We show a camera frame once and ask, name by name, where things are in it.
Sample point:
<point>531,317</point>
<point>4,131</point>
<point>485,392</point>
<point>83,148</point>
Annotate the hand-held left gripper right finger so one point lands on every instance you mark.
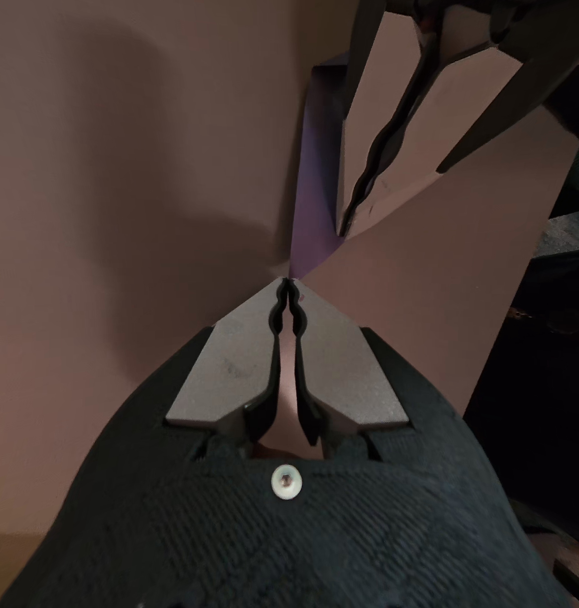
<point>351,375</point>

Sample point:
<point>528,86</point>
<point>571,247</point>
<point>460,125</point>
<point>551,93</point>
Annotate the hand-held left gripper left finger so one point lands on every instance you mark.
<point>227,370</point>

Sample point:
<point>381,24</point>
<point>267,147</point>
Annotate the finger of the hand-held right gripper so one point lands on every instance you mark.
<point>460,104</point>
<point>382,80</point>

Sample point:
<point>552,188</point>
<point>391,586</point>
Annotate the purple paper sheet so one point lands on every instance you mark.
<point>313,213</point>

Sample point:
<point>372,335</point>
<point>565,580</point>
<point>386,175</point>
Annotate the grey textured mat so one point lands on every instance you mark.
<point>572,235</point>

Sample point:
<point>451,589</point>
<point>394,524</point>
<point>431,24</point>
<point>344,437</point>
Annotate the dark cloth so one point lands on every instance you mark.
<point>532,403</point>

